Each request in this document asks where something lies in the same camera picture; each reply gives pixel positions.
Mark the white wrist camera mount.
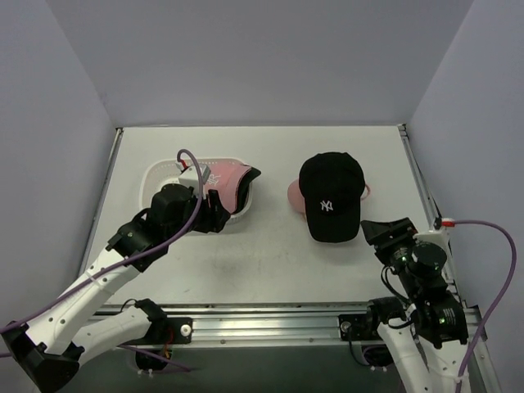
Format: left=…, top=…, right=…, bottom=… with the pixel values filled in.
left=414, top=218, right=455, bottom=248
left=175, top=161, right=211, bottom=197

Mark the plain pink baseball cap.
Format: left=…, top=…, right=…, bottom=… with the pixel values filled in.
left=287, top=179, right=371, bottom=215

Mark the white perforated plastic basket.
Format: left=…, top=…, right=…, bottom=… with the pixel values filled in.
left=138, top=157, right=255, bottom=224

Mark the aluminium mounting rail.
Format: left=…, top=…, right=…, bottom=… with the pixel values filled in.
left=88, top=303, right=379, bottom=350

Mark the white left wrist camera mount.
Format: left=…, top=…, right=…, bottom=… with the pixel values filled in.
left=175, top=161, right=211, bottom=197

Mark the pink cap with white logo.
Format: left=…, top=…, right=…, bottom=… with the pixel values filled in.
left=204, top=159, right=251, bottom=214

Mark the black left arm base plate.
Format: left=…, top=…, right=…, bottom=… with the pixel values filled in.
left=137, top=317, right=193, bottom=346

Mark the dark green baseball cap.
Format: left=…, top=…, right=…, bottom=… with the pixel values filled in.
left=228, top=165, right=261, bottom=215

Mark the black baseball cap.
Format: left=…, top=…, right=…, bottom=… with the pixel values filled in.
left=298, top=151, right=366, bottom=244

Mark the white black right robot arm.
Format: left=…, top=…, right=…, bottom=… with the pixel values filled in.
left=361, top=218, right=471, bottom=392

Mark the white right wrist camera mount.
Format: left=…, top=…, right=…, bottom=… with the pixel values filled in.
left=414, top=218, right=455, bottom=248

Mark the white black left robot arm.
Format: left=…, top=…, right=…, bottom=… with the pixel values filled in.
left=1, top=184, right=230, bottom=392

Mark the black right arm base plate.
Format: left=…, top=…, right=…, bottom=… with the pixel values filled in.
left=337, top=312, right=386, bottom=341

